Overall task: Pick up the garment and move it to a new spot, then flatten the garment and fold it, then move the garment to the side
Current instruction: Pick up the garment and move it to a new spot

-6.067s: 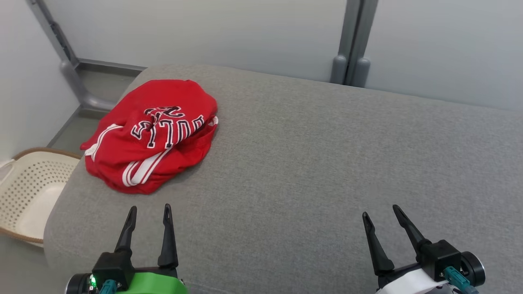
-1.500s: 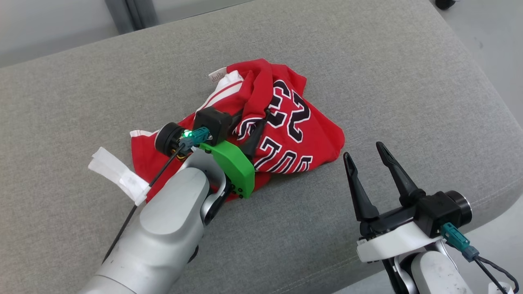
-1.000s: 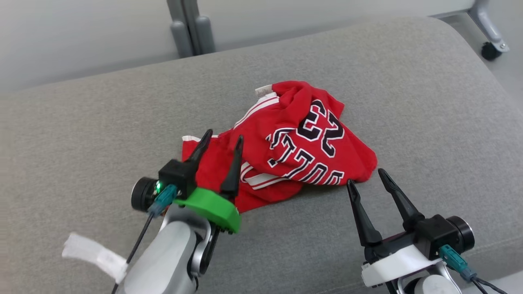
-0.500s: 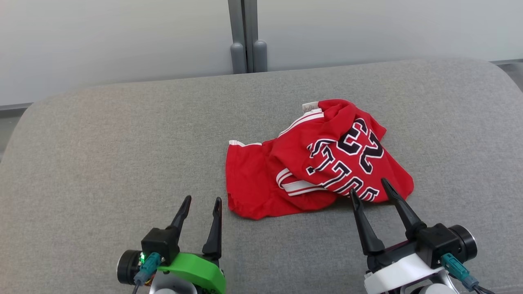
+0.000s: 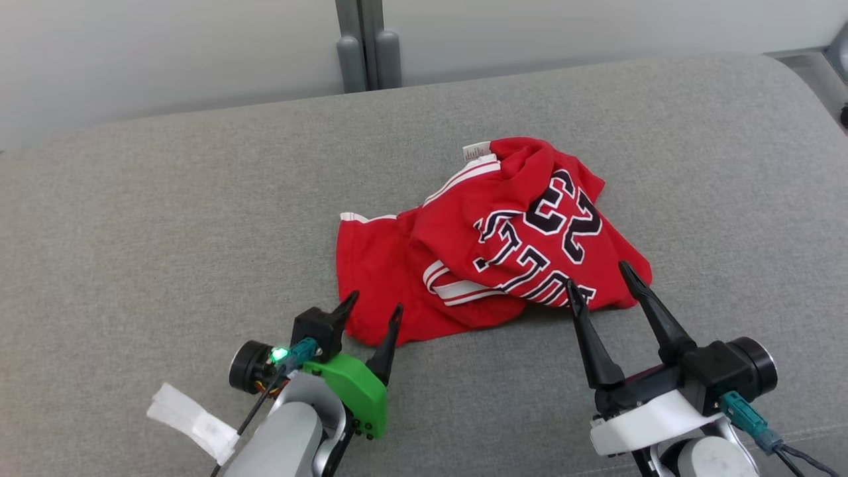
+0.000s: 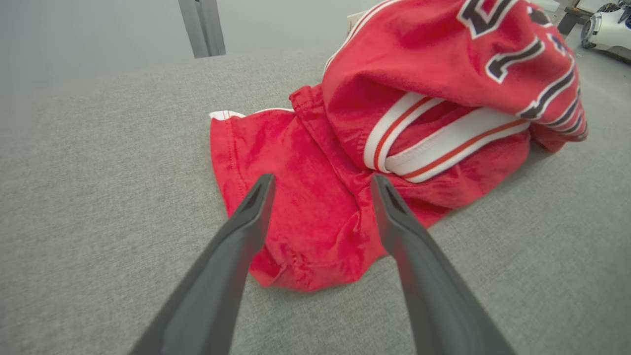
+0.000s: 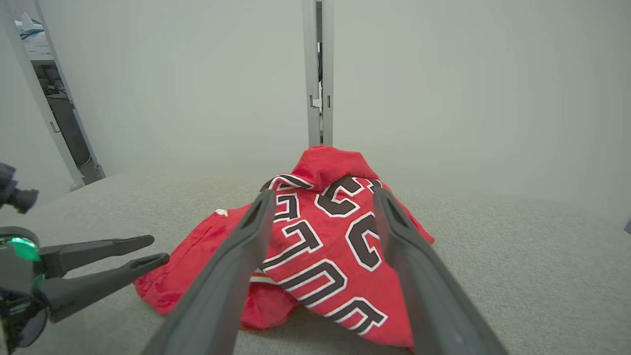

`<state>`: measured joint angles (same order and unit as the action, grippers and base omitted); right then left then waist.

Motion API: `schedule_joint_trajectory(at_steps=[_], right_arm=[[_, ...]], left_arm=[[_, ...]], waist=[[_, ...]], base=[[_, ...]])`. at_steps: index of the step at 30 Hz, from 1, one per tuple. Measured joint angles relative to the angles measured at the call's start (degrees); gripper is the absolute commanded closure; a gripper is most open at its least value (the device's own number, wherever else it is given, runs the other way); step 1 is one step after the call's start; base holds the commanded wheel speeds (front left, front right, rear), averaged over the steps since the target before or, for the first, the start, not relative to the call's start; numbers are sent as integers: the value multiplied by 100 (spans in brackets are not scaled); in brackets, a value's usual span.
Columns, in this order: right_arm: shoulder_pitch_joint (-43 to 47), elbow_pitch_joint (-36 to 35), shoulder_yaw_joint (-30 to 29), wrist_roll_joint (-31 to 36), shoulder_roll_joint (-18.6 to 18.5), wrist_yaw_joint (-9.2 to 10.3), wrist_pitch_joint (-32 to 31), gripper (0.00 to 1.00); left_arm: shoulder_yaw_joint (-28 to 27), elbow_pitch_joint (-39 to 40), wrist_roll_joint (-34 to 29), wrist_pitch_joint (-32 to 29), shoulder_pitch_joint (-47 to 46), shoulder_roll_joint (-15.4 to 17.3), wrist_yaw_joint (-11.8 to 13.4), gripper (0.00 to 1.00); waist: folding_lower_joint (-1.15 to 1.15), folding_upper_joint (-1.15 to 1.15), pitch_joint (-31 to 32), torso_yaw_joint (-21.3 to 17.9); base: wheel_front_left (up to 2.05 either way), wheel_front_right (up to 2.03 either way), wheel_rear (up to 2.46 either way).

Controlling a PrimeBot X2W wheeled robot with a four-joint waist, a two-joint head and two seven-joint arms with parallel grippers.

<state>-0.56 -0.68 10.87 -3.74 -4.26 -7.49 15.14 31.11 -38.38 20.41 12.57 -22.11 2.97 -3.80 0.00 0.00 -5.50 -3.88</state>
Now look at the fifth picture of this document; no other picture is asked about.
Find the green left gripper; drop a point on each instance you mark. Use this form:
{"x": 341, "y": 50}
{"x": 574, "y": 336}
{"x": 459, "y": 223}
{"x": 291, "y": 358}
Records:
{"x": 358, "y": 397}

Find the grey fabric sofa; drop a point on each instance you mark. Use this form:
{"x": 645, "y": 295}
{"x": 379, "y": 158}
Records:
{"x": 165, "y": 232}

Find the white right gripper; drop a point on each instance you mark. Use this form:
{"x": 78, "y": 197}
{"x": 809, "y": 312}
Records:
{"x": 649, "y": 417}

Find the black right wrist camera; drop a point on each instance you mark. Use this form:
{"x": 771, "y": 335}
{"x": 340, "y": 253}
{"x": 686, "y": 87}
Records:
{"x": 729, "y": 368}

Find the red jersey with number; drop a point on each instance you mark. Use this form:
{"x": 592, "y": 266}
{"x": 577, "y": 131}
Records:
{"x": 464, "y": 265}

